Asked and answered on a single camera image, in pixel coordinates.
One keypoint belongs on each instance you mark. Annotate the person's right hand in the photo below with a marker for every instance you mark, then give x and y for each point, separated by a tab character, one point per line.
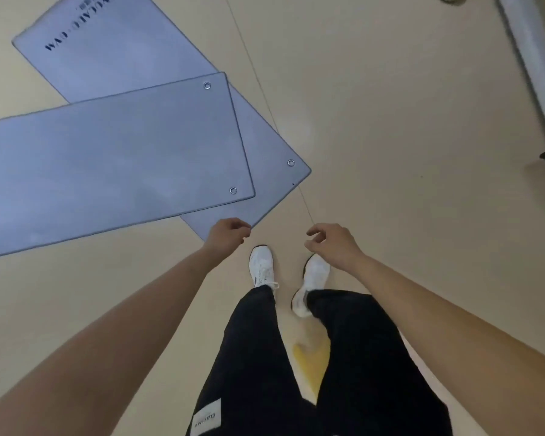
338	245

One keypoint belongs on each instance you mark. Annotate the person's left hand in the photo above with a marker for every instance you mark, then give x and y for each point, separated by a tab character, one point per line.
227	240

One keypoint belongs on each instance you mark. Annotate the grey yoga mat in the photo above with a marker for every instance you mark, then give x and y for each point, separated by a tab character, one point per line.
118	163
118	40

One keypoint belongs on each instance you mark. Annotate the person's right forearm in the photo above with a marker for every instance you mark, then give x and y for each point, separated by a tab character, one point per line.
458	336

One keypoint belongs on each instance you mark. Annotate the person's left forearm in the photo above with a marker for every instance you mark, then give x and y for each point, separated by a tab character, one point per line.
95	349

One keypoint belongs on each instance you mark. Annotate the person's right white sneaker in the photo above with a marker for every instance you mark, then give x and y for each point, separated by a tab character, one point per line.
315	276

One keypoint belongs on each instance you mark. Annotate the person's white sneaker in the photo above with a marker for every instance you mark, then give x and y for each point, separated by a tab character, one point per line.
261	265
315	276

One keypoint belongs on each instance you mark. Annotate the person's left white sneaker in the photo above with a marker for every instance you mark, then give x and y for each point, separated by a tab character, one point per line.
261	265

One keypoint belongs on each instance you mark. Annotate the black trousers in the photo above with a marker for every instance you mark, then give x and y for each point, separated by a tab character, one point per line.
254	358

